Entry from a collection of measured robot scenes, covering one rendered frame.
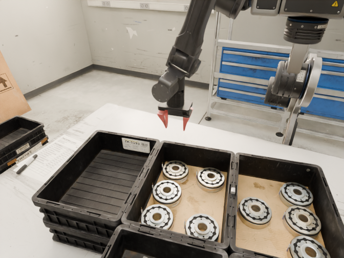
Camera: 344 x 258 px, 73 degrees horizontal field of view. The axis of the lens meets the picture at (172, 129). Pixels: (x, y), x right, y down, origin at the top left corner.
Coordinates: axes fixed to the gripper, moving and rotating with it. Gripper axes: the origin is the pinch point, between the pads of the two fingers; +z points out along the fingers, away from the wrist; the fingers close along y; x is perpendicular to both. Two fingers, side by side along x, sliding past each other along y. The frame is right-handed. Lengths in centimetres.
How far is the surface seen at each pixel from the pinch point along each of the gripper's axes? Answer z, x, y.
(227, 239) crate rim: 12.6, -28.4, 21.6
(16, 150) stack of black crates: 54, 22, -115
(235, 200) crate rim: 12.9, -15.4, 22.9
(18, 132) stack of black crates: 58, 43, -137
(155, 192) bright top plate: 19.7, -13.5, -3.7
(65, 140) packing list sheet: 36, 21, -71
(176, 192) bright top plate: 19.8, -11.4, 3.6
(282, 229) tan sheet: 22.9, -14.3, 38.9
